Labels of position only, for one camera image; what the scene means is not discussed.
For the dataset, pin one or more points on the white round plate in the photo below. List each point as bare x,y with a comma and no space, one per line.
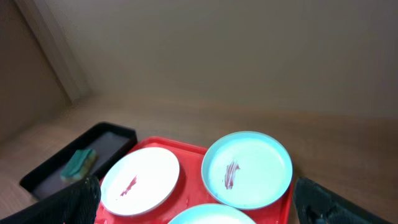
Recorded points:
140,181

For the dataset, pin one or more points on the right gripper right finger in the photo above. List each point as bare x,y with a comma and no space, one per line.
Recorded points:
315,205

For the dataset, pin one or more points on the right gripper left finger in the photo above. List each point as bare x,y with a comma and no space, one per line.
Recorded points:
76,204

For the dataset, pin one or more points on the green yellow sponge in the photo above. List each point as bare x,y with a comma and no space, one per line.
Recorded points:
79,165

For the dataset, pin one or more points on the light blue plate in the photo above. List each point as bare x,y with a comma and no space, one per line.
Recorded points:
212,213
247,170

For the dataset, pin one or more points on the black rectangular tray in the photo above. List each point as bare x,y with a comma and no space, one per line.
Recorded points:
110,141

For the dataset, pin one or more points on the red plastic tray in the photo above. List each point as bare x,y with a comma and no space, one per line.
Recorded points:
190,191

